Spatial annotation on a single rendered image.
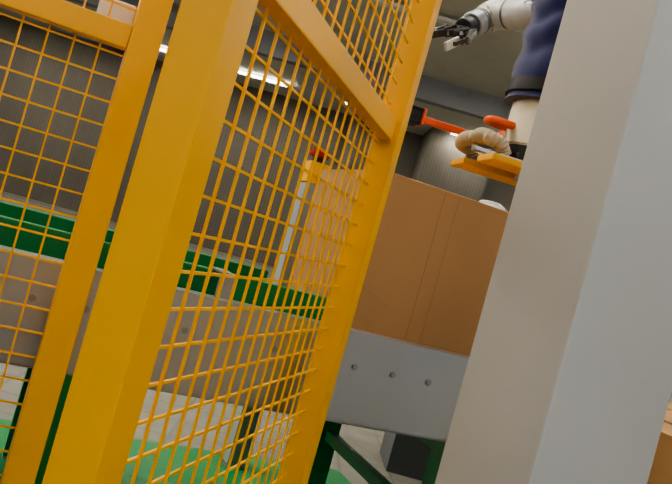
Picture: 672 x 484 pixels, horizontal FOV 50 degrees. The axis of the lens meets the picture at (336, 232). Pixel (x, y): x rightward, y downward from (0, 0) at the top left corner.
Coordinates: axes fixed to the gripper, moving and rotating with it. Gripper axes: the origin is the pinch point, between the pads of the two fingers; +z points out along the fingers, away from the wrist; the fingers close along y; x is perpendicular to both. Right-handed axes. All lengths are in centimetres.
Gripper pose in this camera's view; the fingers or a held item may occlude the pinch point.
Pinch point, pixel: (431, 43)
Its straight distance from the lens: 246.7
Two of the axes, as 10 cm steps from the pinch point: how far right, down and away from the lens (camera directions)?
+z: -7.3, 4.4, -5.1
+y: -6.6, -3.0, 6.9
